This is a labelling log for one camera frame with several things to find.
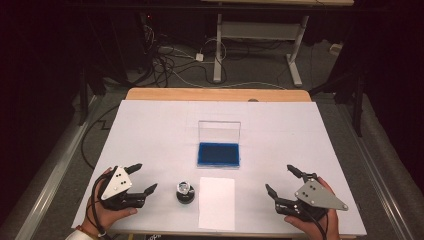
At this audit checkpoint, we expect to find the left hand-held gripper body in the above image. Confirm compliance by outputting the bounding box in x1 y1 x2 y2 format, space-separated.
94 165 148 212

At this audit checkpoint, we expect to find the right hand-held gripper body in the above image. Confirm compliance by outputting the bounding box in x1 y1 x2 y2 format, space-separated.
273 172 350 223

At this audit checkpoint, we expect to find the black round stamp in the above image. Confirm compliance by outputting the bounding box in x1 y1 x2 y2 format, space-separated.
175 180 197 205

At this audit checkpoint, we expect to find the white paper sheet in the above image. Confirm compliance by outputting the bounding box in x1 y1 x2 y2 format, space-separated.
197 176 237 232

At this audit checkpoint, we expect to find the blue ink pad clear case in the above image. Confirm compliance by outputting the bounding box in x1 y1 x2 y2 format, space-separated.
196 120 242 169

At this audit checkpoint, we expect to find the person's right hand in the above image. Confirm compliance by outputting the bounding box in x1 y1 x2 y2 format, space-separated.
283 176 341 240

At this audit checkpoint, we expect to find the person's left hand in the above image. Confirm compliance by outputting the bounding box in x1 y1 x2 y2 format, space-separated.
81 167 139 235

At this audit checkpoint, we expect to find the large white board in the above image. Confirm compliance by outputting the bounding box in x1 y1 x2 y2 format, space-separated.
71 99 368 237

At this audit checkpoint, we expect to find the wooden table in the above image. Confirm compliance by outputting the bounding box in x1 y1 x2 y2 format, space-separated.
78 87 358 240

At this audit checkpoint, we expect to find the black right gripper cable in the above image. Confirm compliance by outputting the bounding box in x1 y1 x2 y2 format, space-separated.
299 204 330 240

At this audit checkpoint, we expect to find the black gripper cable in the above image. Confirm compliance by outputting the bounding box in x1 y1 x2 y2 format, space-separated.
299 204 330 240
89 175 113 240

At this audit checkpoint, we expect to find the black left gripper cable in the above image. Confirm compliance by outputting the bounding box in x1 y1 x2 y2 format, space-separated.
89 175 113 240

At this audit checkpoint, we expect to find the orange bracelet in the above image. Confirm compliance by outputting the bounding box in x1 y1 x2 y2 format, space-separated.
75 225 107 239

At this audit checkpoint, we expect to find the black floor cable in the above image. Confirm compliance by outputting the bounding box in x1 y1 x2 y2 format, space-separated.
80 104 122 170

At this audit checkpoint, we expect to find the grey metal floor rail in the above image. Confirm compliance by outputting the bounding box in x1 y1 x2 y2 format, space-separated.
0 95 103 240
334 102 416 240

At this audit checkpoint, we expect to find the black stand post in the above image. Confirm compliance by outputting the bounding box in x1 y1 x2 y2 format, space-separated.
78 63 90 127
352 71 365 138

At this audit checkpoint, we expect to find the tangle of black cables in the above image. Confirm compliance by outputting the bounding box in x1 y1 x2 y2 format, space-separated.
141 23 228 88

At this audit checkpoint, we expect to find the long white cable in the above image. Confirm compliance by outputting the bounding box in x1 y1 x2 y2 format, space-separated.
166 66 288 91

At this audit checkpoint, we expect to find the white metal frame desk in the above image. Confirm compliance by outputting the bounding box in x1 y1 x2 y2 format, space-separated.
201 0 355 88

